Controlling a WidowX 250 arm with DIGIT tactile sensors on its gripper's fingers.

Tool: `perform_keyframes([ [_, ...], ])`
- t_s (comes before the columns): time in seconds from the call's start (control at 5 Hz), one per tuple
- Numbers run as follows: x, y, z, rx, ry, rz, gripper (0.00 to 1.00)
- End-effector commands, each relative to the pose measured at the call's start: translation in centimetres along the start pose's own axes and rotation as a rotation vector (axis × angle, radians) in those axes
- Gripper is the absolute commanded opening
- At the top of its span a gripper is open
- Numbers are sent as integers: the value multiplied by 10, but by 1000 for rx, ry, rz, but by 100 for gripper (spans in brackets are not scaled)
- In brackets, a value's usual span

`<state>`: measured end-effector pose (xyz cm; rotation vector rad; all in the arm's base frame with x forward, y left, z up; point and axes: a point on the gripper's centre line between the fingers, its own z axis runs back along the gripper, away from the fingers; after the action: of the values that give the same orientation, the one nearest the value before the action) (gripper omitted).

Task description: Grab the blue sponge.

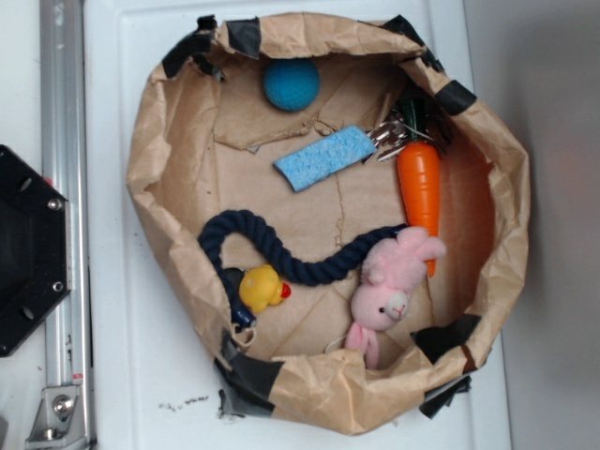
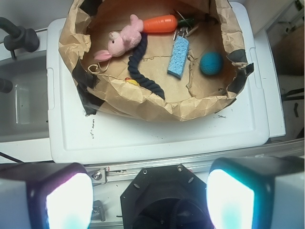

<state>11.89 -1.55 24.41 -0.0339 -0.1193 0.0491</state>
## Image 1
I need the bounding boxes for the silver metal fork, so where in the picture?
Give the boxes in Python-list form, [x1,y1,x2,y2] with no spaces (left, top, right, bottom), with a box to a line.
[362,111,408,164]

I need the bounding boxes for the aluminium extrusion rail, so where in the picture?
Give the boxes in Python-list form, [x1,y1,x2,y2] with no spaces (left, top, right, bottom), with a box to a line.
[39,1,97,449]

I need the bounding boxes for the pink plush bunny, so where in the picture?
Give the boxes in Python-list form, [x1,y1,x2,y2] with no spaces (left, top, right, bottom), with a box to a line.
[344,227,446,369]

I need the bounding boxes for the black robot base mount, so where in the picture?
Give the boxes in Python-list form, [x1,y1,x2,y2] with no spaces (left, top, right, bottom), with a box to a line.
[1,145,70,357]

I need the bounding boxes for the orange toy carrot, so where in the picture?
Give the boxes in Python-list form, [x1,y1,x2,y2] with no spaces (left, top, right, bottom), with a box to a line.
[397,98,442,278]

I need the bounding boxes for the navy blue rope toy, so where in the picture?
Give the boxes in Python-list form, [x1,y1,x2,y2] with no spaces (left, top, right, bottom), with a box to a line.
[198,210,408,329]

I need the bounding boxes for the metal corner bracket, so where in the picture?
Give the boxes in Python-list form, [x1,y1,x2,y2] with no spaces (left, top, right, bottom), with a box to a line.
[24,385,89,449]

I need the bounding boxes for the light blue sponge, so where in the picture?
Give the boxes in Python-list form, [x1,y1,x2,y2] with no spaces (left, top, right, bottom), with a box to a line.
[274,126,376,192]

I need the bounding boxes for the brown paper bag bin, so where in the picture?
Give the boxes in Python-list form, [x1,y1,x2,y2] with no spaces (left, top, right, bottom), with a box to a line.
[127,12,531,435]

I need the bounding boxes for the blue foam ball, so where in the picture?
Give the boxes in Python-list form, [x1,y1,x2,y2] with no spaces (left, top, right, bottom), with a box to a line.
[263,58,321,113]

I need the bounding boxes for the yellow rubber duck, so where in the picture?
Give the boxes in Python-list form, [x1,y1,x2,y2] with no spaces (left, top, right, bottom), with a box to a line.
[238,264,292,314]

